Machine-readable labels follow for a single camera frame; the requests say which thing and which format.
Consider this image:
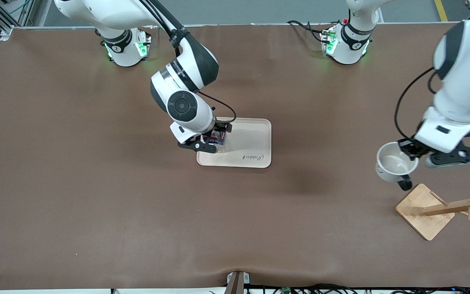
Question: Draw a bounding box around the wooden cup rack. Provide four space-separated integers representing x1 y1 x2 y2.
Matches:
395 180 470 241

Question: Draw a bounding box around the cream plastic tray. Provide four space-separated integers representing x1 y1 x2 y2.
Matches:
196 117 273 169

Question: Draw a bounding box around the black base power cable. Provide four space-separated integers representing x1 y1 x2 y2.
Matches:
287 20 326 44

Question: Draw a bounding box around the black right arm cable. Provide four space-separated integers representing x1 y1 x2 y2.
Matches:
137 0 237 124

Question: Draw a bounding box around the white smiley cup black handle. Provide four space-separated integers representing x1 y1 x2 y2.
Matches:
375 141 419 192

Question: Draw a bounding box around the wooden post metal bracket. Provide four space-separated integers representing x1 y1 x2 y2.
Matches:
226 270 251 294

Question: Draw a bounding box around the brown table cover sheet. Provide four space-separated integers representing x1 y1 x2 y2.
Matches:
0 24 470 291

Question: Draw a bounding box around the blue milk carton green cap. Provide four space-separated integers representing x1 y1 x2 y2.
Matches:
202 131 228 154

